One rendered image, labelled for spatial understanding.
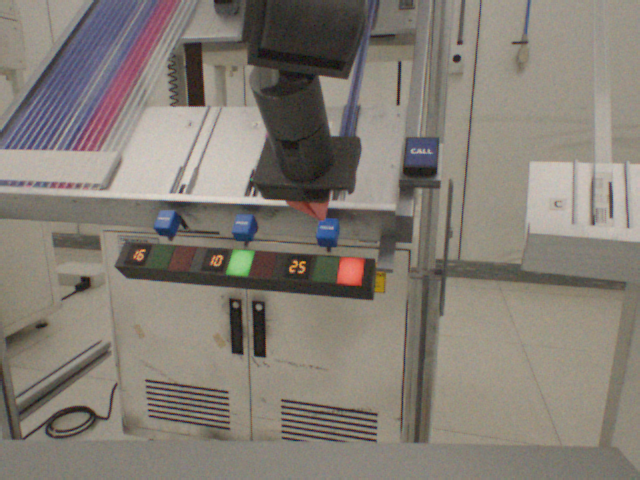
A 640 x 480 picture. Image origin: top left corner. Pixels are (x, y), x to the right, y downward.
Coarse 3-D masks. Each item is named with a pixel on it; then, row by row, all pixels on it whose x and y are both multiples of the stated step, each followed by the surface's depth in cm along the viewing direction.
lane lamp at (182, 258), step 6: (180, 246) 61; (186, 246) 61; (174, 252) 61; (180, 252) 61; (186, 252) 60; (192, 252) 60; (174, 258) 60; (180, 258) 60; (186, 258) 60; (192, 258) 60; (174, 264) 60; (180, 264) 59; (186, 264) 59; (180, 270) 59; (186, 270) 59
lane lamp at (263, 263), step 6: (258, 252) 58; (264, 252) 58; (270, 252) 58; (258, 258) 58; (264, 258) 58; (270, 258) 58; (252, 264) 58; (258, 264) 57; (264, 264) 57; (270, 264) 57; (252, 270) 57; (258, 270) 57; (264, 270) 57; (270, 270) 57; (252, 276) 57; (258, 276) 57; (264, 276) 56; (270, 276) 56
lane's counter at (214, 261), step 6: (210, 252) 60; (216, 252) 60; (222, 252) 59; (228, 252) 59; (204, 258) 59; (210, 258) 59; (216, 258) 59; (222, 258) 59; (204, 264) 59; (210, 264) 59; (216, 264) 59; (222, 264) 58; (204, 270) 58; (210, 270) 58; (216, 270) 58; (222, 270) 58
